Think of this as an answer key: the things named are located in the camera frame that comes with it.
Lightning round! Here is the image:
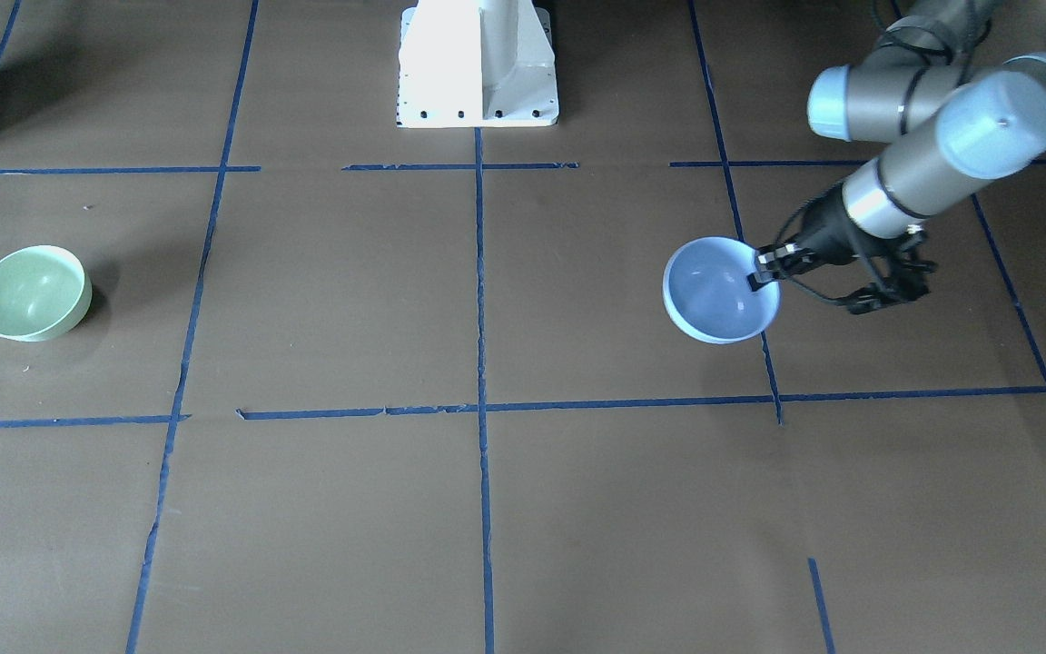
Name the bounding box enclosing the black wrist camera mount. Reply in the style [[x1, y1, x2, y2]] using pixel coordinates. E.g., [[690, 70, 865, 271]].
[[845, 226, 937, 315]]

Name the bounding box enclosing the blue bowl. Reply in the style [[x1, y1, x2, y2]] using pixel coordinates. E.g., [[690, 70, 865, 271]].
[[663, 236, 782, 344]]

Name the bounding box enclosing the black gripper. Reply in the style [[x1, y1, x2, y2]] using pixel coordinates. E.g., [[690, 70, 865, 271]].
[[746, 191, 896, 292]]

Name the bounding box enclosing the green bowl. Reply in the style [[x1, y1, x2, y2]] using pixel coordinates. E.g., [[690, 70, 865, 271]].
[[0, 244, 93, 342]]

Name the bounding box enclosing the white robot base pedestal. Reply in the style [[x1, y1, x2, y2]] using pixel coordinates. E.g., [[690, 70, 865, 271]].
[[396, 1, 560, 129]]

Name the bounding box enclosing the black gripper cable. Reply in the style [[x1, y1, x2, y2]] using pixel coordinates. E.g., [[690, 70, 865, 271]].
[[770, 195, 878, 303]]

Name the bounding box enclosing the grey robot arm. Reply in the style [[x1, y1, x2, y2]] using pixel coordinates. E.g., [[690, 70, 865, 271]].
[[747, 1, 1046, 312]]

